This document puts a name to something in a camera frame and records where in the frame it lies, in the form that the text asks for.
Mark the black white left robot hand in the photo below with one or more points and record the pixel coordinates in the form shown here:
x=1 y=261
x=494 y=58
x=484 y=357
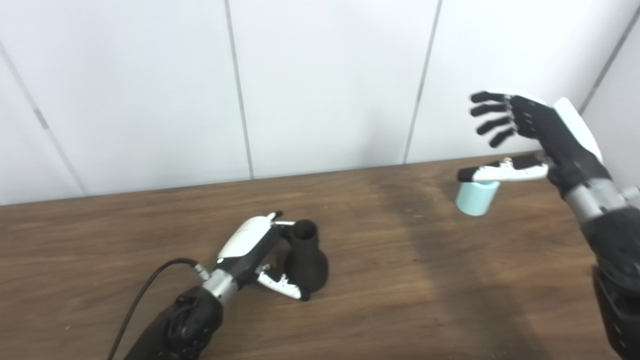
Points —
x=250 y=245

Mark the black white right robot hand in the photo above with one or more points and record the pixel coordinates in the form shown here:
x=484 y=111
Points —
x=565 y=145

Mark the black flared nozzle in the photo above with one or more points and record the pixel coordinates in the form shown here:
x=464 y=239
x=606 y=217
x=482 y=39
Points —
x=310 y=265

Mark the light blue cylinder cup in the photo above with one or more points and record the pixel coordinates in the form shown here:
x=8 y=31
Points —
x=475 y=200

